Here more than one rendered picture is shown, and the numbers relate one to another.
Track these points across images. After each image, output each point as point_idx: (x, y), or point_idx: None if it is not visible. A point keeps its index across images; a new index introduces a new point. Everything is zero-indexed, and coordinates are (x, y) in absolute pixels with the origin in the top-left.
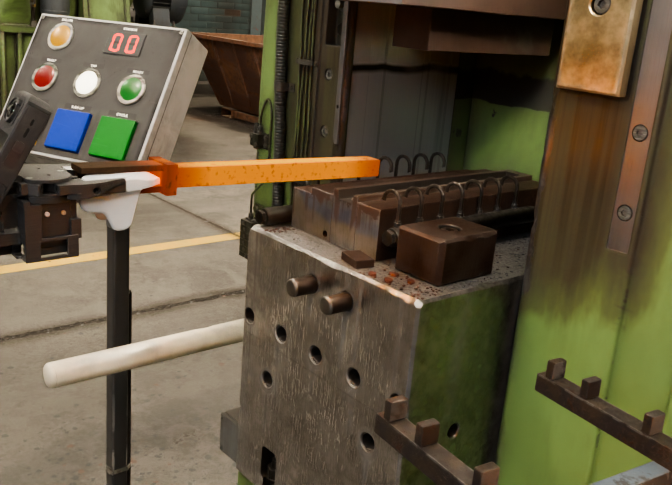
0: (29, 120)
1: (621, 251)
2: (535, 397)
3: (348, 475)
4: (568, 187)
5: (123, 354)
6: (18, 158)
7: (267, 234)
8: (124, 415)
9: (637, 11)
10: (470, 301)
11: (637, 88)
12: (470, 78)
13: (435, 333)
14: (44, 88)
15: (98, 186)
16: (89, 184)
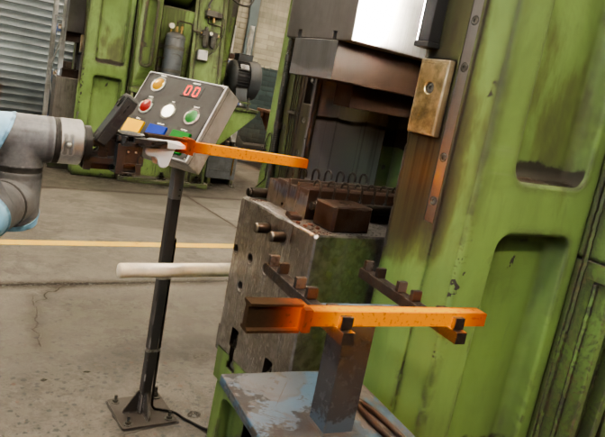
0: (127, 105)
1: (429, 222)
2: None
3: (273, 339)
4: (409, 186)
5: (163, 267)
6: (119, 122)
7: (250, 201)
8: (160, 315)
9: (445, 93)
10: (348, 243)
11: (444, 133)
12: (393, 134)
13: (325, 256)
14: (144, 112)
15: (154, 141)
16: (149, 140)
